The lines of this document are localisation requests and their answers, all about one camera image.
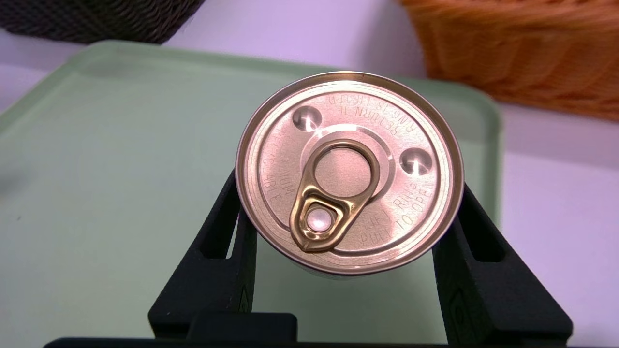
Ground light green plastic tray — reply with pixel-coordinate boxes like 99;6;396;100
0;40;503;340

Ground dark brown wicker basket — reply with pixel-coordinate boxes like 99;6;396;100
0;0;206;45

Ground orange wicker basket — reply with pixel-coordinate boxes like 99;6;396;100
397;0;619;121

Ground gold-lid can green label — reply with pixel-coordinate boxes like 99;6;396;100
236;72;465;281

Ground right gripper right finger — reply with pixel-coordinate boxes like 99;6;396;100
432;184;574;346

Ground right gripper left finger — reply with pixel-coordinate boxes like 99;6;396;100
148;169;259;339

